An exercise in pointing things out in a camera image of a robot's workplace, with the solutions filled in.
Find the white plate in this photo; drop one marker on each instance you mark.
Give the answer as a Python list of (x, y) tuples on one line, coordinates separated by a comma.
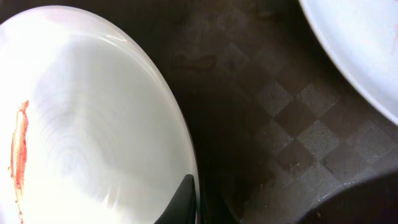
[(90, 130)]

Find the pale blue plate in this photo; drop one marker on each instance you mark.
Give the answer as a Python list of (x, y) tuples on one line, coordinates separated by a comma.
[(360, 38)]

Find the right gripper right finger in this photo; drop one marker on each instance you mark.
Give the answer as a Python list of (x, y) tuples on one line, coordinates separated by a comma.
[(214, 210)]

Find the brown plastic serving tray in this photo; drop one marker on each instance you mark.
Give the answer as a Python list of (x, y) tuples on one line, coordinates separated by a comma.
[(278, 132)]

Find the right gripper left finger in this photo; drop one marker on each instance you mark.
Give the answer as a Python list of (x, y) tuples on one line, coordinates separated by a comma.
[(182, 207)]

